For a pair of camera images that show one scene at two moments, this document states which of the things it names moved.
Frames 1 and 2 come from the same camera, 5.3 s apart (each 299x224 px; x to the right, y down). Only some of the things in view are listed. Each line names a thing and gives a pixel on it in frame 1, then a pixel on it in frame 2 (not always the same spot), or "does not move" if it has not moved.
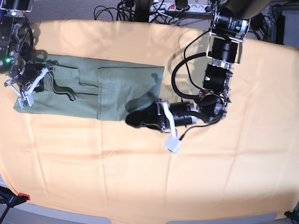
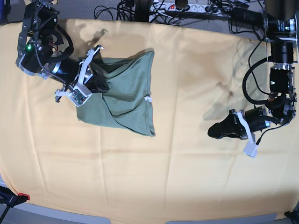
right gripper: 155,113 to 231,126
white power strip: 171,7 does not move
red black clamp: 8,197 does not move
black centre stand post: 142,10 does not move
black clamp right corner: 294,215 does not move
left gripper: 24,72 to 66,69
